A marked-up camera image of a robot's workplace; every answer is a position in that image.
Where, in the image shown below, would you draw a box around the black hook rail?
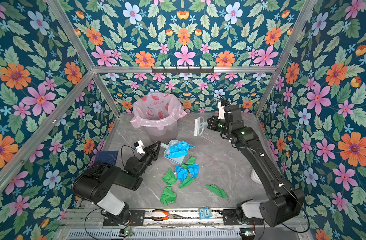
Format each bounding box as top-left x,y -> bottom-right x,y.
151,66 -> 215,74

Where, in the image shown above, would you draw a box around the aluminium frame rails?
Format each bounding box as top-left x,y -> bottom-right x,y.
0,1 -> 305,240

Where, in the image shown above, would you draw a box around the green paper scrap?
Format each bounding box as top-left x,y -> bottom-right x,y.
161,187 -> 177,206
179,176 -> 195,189
181,157 -> 196,169
205,185 -> 228,199
162,169 -> 178,186

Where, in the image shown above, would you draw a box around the orange handled pliers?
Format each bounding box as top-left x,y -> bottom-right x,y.
150,209 -> 185,222

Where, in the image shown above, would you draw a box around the small circuit board right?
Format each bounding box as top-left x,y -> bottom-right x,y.
240,229 -> 256,240

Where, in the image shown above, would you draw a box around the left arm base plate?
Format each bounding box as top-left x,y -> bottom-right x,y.
103,210 -> 146,227

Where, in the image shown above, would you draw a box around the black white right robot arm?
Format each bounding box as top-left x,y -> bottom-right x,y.
206,101 -> 305,227

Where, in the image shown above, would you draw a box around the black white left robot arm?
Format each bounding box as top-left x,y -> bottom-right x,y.
72,141 -> 162,222

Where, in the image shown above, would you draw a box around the pale green dustpan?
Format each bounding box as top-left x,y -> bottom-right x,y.
161,140 -> 188,165

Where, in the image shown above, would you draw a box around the blue paper scrap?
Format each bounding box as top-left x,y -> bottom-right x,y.
188,164 -> 199,179
175,165 -> 188,182
166,141 -> 194,159

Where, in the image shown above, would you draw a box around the dark blue book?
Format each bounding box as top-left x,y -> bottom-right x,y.
94,151 -> 119,166

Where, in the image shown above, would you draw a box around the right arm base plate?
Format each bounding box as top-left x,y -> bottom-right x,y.
219,209 -> 264,226

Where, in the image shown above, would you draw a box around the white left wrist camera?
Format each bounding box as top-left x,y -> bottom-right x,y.
134,140 -> 145,155

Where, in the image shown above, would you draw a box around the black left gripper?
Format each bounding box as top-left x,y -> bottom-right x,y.
136,141 -> 160,179

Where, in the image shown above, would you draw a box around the blue paper scrap top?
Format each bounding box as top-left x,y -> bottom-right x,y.
166,141 -> 194,159

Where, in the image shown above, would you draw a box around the small circuit board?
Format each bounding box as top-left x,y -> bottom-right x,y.
240,229 -> 256,240
120,229 -> 134,238

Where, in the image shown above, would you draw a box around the small circuit board left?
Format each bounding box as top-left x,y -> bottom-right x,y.
120,229 -> 134,238

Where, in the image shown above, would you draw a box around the blue owl figurine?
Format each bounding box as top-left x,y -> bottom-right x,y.
198,207 -> 212,220

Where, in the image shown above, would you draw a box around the pale green hand brush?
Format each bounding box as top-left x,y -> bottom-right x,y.
193,117 -> 212,137

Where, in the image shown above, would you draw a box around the white brush holder stand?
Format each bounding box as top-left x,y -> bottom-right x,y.
251,170 -> 262,185

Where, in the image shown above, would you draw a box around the silver mesh waste basket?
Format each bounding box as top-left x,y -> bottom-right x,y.
145,122 -> 178,144

